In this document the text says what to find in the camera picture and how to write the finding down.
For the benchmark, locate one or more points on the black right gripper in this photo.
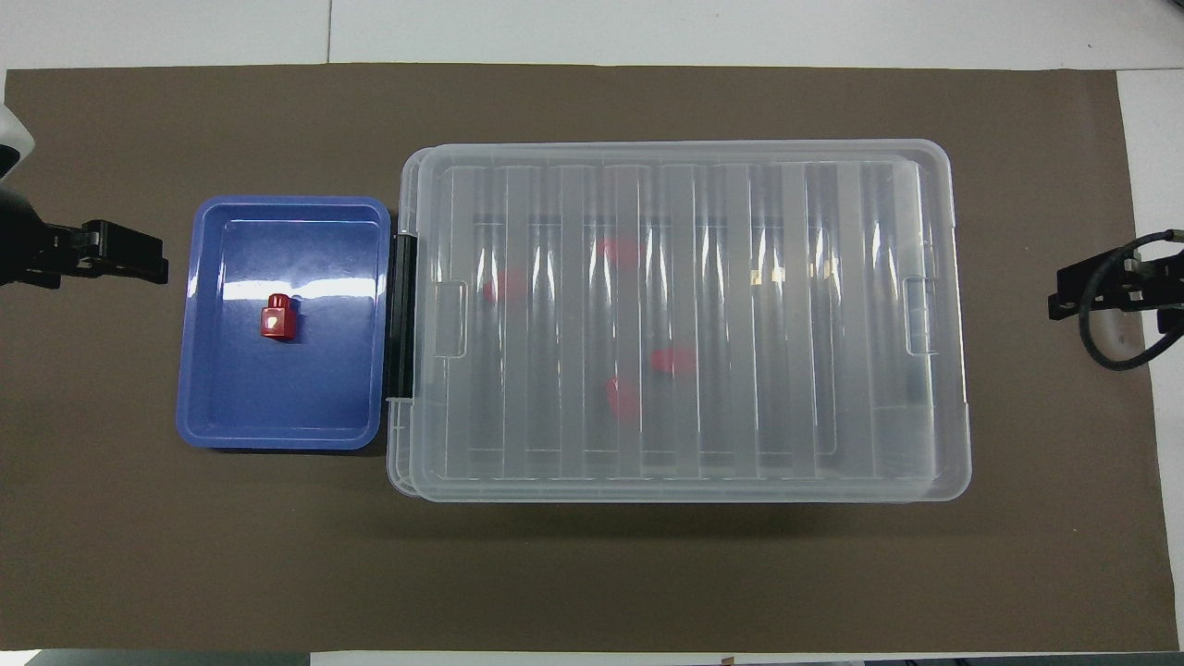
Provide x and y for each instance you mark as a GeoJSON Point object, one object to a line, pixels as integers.
{"type": "Point", "coordinates": [1156, 277]}

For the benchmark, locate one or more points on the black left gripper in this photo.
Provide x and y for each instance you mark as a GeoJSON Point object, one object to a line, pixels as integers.
{"type": "Point", "coordinates": [23, 245]}

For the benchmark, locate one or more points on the red block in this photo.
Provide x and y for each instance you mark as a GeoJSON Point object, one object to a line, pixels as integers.
{"type": "Point", "coordinates": [672, 360]}
{"type": "Point", "coordinates": [622, 398]}
{"type": "Point", "coordinates": [620, 250]}
{"type": "Point", "coordinates": [277, 317]}
{"type": "Point", "coordinates": [504, 285]}

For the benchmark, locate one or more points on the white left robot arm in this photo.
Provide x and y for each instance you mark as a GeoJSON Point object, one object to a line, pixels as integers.
{"type": "Point", "coordinates": [9, 139]}

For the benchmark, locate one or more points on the blue plastic tray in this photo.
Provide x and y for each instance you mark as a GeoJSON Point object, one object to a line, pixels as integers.
{"type": "Point", "coordinates": [277, 398]}

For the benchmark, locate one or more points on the clear plastic storage box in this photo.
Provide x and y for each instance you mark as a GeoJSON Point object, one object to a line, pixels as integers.
{"type": "Point", "coordinates": [396, 453]}

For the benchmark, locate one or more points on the brown table mat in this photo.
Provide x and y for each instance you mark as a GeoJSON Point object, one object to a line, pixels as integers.
{"type": "Point", "coordinates": [592, 573]}

